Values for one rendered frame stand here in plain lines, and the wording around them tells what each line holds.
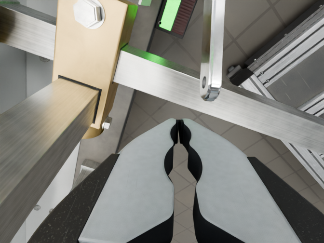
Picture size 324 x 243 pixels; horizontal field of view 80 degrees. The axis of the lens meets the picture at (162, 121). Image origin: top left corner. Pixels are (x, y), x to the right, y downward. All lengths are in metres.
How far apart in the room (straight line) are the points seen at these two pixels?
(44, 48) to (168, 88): 0.11
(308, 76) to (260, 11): 0.36
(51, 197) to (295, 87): 1.03
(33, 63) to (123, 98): 0.22
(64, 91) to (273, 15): 1.05
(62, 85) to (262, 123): 0.19
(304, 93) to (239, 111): 0.86
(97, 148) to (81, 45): 0.30
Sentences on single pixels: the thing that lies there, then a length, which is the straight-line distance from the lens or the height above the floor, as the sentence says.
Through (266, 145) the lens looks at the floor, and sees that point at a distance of 1.42.
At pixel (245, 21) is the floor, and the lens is 1.09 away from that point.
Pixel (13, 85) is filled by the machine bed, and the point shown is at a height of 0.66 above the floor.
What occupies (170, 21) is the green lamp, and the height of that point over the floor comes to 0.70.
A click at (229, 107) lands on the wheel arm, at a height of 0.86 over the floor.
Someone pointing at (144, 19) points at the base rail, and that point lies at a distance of 0.33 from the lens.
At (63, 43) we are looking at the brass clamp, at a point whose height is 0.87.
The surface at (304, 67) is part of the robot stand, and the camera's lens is 1.01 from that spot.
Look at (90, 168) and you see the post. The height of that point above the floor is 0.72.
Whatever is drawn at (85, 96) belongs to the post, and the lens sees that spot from 0.17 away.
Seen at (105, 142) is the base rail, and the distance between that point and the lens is 0.43.
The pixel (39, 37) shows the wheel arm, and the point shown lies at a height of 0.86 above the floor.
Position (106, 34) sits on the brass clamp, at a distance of 0.17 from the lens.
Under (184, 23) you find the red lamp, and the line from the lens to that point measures 0.33.
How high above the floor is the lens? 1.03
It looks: 60 degrees down
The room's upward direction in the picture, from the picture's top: 176 degrees counter-clockwise
